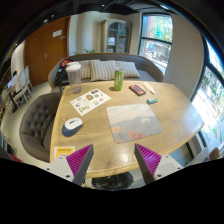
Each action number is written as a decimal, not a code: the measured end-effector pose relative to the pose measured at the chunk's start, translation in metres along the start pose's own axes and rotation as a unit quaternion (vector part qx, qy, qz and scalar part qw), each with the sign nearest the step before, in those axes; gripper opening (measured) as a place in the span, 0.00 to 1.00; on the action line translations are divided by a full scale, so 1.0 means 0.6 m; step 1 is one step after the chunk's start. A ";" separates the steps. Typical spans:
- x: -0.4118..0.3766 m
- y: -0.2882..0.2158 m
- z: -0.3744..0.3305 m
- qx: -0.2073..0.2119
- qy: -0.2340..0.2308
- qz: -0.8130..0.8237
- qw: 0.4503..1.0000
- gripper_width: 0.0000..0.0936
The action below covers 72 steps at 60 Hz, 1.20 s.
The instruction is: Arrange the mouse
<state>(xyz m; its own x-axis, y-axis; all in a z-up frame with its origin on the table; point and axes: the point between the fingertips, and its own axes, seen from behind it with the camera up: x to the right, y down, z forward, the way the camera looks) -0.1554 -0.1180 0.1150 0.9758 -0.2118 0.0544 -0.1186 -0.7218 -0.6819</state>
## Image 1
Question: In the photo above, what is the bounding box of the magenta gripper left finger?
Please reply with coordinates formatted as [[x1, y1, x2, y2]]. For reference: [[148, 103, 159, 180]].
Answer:
[[66, 144, 94, 186]]

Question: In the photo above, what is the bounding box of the white sticker sheet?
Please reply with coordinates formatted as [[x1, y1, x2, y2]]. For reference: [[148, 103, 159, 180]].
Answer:
[[70, 89, 111, 116]]

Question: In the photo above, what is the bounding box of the striped cushion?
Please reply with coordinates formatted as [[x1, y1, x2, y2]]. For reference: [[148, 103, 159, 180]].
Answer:
[[80, 60, 99, 81], [90, 60, 118, 81], [116, 61, 140, 78]]

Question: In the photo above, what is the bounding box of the striped cushion left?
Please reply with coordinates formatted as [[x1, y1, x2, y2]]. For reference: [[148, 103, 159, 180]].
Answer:
[[80, 60, 99, 81]]

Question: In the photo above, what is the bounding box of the clear plastic tumbler with lid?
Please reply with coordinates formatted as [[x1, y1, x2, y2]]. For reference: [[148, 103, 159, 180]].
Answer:
[[66, 62, 82, 94]]

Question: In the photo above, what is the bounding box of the glass-front wooden cabinet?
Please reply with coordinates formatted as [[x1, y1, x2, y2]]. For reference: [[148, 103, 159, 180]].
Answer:
[[101, 18, 131, 53]]

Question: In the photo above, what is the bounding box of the wooden door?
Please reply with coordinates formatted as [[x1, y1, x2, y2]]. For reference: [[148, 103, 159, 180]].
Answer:
[[25, 17, 70, 86]]

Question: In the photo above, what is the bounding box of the grey curved sofa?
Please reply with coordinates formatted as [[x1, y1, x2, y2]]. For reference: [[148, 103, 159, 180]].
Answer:
[[48, 53, 164, 90]]

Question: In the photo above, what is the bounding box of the striped cushion right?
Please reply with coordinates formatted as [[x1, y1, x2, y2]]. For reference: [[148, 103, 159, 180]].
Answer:
[[116, 61, 140, 78]]

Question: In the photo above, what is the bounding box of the green drink can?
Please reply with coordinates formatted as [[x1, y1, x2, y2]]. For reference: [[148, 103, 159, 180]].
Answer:
[[114, 69, 124, 91]]

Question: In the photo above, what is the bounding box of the floral landscape mouse pad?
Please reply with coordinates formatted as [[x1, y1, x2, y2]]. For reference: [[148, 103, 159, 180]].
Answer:
[[107, 103, 163, 144]]

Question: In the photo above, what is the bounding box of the cream white marker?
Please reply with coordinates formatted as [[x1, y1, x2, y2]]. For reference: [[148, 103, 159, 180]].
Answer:
[[143, 82, 155, 94]]

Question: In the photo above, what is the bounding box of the yellow paper note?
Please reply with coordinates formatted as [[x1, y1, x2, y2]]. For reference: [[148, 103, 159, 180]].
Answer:
[[54, 146, 75, 158]]

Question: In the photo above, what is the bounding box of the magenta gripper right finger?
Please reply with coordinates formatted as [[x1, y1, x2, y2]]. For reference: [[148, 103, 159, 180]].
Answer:
[[134, 144, 162, 184]]

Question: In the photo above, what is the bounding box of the black and red backpack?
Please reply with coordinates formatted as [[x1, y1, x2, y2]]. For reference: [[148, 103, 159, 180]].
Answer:
[[55, 59, 71, 87]]

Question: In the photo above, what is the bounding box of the striped cushion middle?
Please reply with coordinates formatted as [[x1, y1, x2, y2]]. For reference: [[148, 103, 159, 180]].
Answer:
[[90, 60, 118, 81]]

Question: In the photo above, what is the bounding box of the blue and white computer mouse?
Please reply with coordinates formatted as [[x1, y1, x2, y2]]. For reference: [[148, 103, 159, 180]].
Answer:
[[62, 118, 83, 137]]

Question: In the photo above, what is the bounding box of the black and red card box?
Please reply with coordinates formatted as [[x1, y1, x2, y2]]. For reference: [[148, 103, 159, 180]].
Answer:
[[129, 85, 146, 96]]

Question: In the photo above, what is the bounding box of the white chair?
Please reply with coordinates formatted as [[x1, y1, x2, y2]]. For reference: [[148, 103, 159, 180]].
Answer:
[[13, 70, 31, 103]]

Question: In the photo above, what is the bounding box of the grey tufted armchair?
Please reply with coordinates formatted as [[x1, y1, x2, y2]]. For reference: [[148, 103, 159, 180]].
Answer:
[[19, 93, 61, 162]]

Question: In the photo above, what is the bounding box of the small teal eraser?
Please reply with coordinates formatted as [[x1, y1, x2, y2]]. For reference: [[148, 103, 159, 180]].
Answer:
[[147, 98, 158, 105]]

